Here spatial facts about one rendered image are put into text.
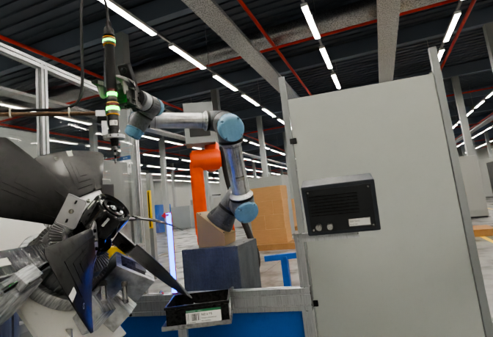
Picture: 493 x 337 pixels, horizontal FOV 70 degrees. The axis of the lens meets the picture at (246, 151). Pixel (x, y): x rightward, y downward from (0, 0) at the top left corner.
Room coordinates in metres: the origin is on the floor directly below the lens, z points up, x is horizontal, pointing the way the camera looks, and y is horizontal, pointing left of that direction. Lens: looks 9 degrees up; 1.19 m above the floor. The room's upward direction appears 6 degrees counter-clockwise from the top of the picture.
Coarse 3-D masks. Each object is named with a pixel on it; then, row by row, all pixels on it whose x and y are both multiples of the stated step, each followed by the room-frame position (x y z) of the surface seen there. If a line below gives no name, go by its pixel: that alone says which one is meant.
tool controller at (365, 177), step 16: (352, 176) 1.33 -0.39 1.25; (368, 176) 1.28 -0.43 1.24; (304, 192) 1.31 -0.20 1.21; (320, 192) 1.29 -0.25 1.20; (336, 192) 1.28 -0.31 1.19; (352, 192) 1.26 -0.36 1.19; (368, 192) 1.25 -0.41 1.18; (304, 208) 1.32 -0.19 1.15; (320, 208) 1.31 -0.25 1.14; (336, 208) 1.29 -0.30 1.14; (352, 208) 1.28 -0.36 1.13; (368, 208) 1.27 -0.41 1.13; (320, 224) 1.32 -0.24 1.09; (336, 224) 1.31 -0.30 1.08; (352, 224) 1.30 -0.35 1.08; (368, 224) 1.29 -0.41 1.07
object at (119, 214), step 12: (96, 204) 1.01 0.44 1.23; (108, 204) 1.06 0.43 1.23; (120, 204) 1.10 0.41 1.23; (84, 216) 1.02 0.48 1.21; (96, 216) 1.00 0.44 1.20; (108, 216) 1.01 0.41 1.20; (120, 216) 1.06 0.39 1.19; (84, 228) 1.03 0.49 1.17; (108, 228) 1.02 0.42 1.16; (120, 228) 1.06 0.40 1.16; (108, 240) 1.11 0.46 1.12
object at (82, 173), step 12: (48, 156) 1.18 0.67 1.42; (60, 156) 1.20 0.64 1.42; (72, 156) 1.22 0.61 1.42; (84, 156) 1.23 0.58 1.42; (96, 156) 1.26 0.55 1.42; (48, 168) 1.15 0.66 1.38; (60, 168) 1.16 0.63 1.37; (72, 168) 1.18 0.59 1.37; (84, 168) 1.19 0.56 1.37; (96, 168) 1.21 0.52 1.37; (60, 180) 1.14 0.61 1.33; (72, 180) 1.15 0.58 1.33; (84, 180) 1.15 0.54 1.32; (96, 180) 1.16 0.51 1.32; (72, 192) 1.11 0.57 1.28; (84, 192) 1.12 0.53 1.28
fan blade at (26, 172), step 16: (0, 144) 0.89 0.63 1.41; (0, 160) 0.88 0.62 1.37; (16, 160) 0.90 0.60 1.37; (32, 160) 0.94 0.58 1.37; (0, 176) 0.87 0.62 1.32; (16, 176) 0.89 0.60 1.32; (32, 176) 0.93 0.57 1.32; (48, 176) 0.96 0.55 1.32; (0, 192) 0.86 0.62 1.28; (16, 192) 0.89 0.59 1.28; (32, 192) 0.92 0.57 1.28; (48, 192) 0.95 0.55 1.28; (64, 192) 0.98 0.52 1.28; (0, 208) 0.86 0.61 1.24; (16, 208) 0.89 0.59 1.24; (32, 208) 0.92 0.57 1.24; (48, 208) 0.95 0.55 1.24; (48, 224) 0.96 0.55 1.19
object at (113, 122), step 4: (108, 20) 1.16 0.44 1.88; (108, 24) 1.16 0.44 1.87; (104, 28) 1.15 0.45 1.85; (108, 28) 1.15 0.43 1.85; (104, 32) 1.15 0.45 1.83; (108, 32) 1.15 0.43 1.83; (112, 32) 1.16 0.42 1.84; (108, 116) 1.15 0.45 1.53; (112, 116) 1.15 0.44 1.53; (116, 116) 1.15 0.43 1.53; (108, 120) 1.15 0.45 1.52; (112, 120) 1.15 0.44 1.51; (116, 120) 1.15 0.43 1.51; (108, 124) 1.15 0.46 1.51; (112, 124) 1.15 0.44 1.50; (116, 124) 1.15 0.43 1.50; (112, 128) 1.15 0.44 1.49; (116, 128) 1.15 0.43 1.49; (112, 132) 1.15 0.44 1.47; (116, 132) 1.15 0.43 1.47; (112, 140) 1.15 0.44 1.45; (116, 140) 1.16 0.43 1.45; (112, 144) 1.15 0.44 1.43; (116, 144) 1.15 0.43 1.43
